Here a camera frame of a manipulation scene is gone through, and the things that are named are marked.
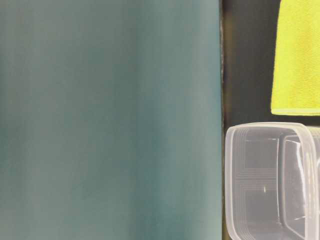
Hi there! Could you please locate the clear plastic container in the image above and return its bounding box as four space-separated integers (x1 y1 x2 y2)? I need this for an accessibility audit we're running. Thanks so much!
224 122 320 240

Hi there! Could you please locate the yellow microfiber towel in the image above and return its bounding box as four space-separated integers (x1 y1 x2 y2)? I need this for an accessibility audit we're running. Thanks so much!
270 0 320 116

